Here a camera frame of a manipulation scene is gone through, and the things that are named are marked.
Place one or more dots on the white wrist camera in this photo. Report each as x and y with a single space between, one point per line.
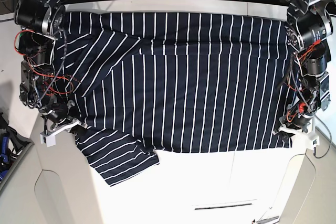
48 139
314 142

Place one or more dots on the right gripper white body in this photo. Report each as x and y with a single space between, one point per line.
56 118

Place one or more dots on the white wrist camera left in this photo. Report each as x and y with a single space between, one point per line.
314 142

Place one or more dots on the black ruler strip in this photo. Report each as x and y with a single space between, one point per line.
222 207

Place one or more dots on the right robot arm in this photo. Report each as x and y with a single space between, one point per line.
42 23

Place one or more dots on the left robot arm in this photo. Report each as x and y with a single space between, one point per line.
308 26

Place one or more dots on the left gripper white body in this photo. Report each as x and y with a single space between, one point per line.
299 122

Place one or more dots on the bin with blue items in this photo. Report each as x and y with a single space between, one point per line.
14 147

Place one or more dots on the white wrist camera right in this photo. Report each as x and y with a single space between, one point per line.
48 139

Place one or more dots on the navy white striped T-shirt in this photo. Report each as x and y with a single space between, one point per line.
178 82

